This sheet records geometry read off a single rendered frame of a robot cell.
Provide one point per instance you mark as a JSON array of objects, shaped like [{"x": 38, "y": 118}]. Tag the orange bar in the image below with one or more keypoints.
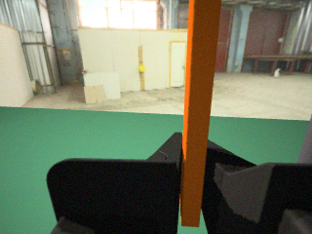
[{"x": 203, "y": 25}]

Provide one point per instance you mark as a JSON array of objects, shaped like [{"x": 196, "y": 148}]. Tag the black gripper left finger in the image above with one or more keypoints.
[{"x": 148, "y": 187}]

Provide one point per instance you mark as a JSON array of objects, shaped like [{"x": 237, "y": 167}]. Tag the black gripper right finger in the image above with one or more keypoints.
[{"x": 240, "y": 197}]

